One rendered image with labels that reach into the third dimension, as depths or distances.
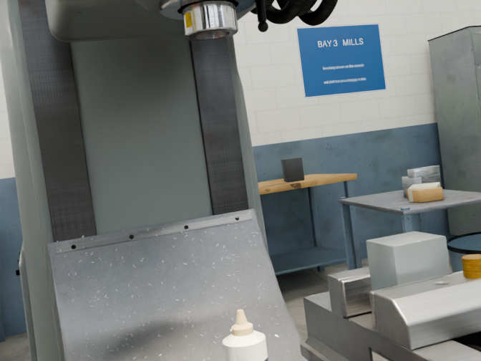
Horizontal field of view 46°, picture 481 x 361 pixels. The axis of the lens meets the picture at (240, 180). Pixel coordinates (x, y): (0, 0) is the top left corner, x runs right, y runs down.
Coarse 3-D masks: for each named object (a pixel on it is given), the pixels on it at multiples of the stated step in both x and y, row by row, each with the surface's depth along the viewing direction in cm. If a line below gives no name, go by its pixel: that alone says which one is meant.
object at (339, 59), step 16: (304, 32) 519; (320, 32) 524; (336, 32) 530; (352, 32) 536; (368, 32) 542; (304, 48) 519; (320, 48) 524; (336, 48) 530; (352, 48) 536; (368, 48) 542; (304, 64) 519; (320, 64) 524; (336, 64) 530; (352, 64) 536; (368, 64) 542; (304, 80) 519; (320, 80) 524; (336, 80) 530; (352, 80) 536; (368, 80) 542; (384, 80) 549; (304, 96) 519; (320, 96) 524
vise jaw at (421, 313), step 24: (384, 288) 53; (408, 288) 52; (432, 288) 51; (456, 288) 51; (480, 288) 51; (384, 312) 50; (408, 312) 48; (432, 312) 48; (456, 312) 49; (480, 312) 49; (384, 336) 51; (408, 336) 47; (432, 336) 48; (456, 336) 49
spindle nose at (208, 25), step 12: (204, 0) 47; (216, 0) 47; (228, 0) 48; (192, 12) 48; (204, 12) 47; (216, 12) 47; (228, 12) 48; (192, 24) 48; (204, 24) 47; (216, 24) 47; (228, 24) 48; (192, 36) 49; (204, 36) 51; (216, 36) 51; (228, 36) 51
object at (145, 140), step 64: (0, 0) 89; (64, 64) 81; (128, 64) 84; (192, 64) 87; (64, 128) 81; (128, 128) 84; (192, 128) 88; (64, 192) 81; (128, 192) 84; (192, 192) 88; (256, 192) 94
